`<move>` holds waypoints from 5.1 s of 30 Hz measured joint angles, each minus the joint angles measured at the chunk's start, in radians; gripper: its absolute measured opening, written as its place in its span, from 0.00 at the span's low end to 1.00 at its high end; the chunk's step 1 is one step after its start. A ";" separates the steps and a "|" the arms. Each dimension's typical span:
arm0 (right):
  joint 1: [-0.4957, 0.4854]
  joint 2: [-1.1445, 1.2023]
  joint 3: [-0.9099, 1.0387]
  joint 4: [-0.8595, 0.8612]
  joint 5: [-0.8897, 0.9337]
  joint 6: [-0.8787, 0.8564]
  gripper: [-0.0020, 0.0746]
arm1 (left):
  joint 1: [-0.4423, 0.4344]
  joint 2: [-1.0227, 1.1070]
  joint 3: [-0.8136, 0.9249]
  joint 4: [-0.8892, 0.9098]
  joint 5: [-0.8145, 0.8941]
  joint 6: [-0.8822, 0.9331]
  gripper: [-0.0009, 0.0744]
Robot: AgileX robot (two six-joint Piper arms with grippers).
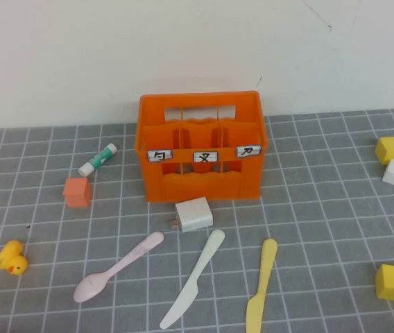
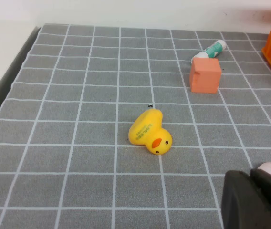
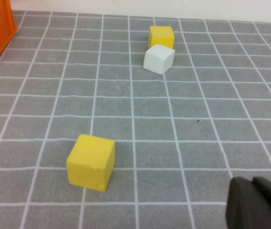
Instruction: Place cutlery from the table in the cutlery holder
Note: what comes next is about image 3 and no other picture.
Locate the white foam cube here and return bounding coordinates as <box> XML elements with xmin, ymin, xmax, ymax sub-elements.
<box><xmin>143</xmin><ymin>44</ymin><xmax>176</xmax><ymax>75</ymax></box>

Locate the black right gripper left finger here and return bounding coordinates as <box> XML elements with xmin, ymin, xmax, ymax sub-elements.
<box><xmin>225</xmin><ymin>177</ymin><xmax>271</xmax><ymax>229</ymax></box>

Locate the grey grid table mat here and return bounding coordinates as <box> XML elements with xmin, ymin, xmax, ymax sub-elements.
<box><xmin>0</xmin><ymin>10</ymin><xmax>271</xmax><ymax>229</ymax></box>

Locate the yellow foam cube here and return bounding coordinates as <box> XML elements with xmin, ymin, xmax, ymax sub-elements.
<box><xmin>65</xmin><ymin>134</ymin><xmax>116</xmax><ymax>192</ymax></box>
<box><xmin>148</xmin><ymin>25</ymin><xmax>175</xmax><ymax>50</ymax></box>

